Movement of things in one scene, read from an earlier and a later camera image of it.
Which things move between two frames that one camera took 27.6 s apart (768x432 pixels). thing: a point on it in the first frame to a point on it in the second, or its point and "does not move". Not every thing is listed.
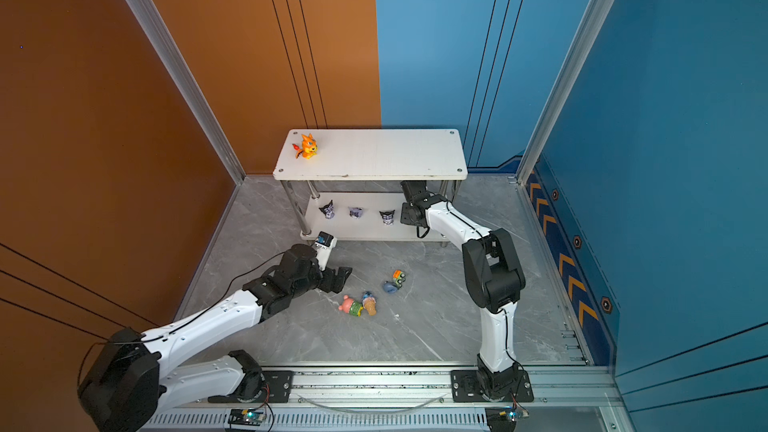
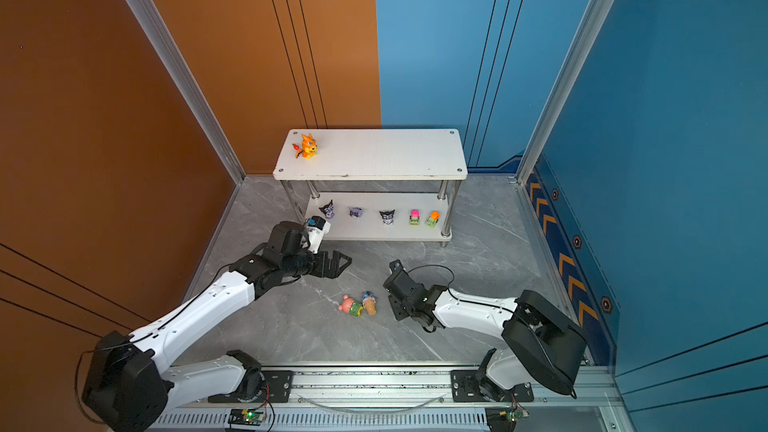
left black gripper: [329, 284] to [334, 269]
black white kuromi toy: [328, 210] does not move
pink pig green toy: [350, 306] does not move
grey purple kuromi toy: [387, 217] does not move
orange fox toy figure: [308, 147] does not move
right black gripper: [405, 214] to [395, 309]
